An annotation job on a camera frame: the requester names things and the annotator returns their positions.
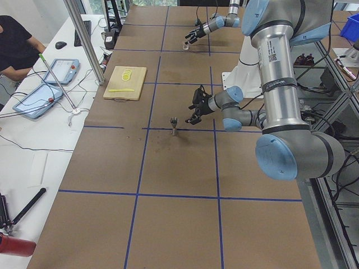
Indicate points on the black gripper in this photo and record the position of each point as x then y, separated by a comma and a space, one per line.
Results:
198, 32
204, 108

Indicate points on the steel jigger cup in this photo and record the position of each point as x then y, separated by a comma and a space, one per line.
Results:
174, 121

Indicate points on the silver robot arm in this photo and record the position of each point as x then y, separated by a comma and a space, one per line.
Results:
288, 149
224, 16

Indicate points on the bamboo cutting board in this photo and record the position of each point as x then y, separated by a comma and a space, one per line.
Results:
136, 82

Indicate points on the yellow plastic knife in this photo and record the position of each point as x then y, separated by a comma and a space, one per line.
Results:
121, 90

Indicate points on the black power adapter box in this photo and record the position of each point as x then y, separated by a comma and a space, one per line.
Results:
110, 39

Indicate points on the blue teach pendant far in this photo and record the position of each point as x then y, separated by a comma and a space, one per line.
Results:
65, 69

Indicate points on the blue teach pendant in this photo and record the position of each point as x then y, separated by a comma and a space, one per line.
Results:
65, 69
39, 101

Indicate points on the black computer mouse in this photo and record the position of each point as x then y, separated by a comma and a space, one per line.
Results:
60, 44

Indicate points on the silver rod green tip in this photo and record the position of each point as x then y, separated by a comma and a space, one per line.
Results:
74, 108

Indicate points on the blue plastic bin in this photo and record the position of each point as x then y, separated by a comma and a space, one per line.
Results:
351, 28

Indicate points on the blue teach pendant near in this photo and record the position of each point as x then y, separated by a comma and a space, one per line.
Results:
39, 101

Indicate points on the person in black shirt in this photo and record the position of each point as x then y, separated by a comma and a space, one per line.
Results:
19, 49

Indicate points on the red cylinder bottle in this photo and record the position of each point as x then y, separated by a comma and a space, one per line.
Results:
16, 246

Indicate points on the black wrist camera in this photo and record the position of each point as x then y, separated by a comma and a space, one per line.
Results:
198, 23
200, 96

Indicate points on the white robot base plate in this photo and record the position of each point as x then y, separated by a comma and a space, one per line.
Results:
246, 74

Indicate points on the aluminium frame post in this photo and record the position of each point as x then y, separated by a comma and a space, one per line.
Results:
78, 23

